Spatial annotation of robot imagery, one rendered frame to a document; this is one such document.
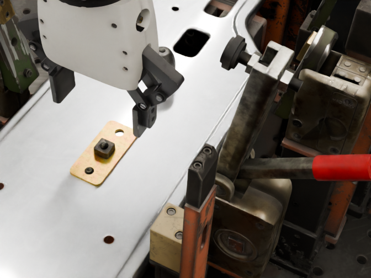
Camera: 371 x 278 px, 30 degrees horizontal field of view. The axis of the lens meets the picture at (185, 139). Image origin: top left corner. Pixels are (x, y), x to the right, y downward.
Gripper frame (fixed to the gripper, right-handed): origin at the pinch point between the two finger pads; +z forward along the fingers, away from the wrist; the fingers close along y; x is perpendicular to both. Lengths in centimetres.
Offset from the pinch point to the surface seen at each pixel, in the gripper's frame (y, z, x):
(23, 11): 47, 37, -42
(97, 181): -1.2, 7.4, 3.8
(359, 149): -23.0, 17.0, -21.9
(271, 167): -17.9, -1.7, 0.7
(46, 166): 4.6, 7.6, 4.6
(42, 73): 34, 37, -30
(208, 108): -6.5, 7.8, -11.2
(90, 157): 1.2, 7.4, 1.5
